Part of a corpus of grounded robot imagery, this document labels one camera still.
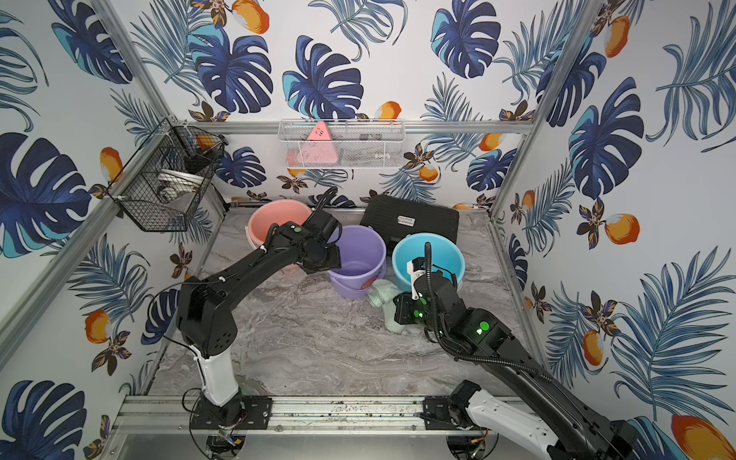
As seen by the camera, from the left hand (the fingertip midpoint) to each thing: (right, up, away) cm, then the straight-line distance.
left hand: (335, 272), depth 92 cm
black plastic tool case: (+21, +20, +18) cm, 34 cm away
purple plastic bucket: (+8, +3, +6) cm, 11 cm away
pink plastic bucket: (-24, +20, +6) cm, 32 cm away
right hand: (+17, -4, -22) cm, 28 cm away
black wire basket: (-46, +27, -12) cm, 55 cm away
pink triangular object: (-6, +40, 0) cm, 40 cm away
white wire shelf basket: (+2, +42, +1) cm, 42 cm away
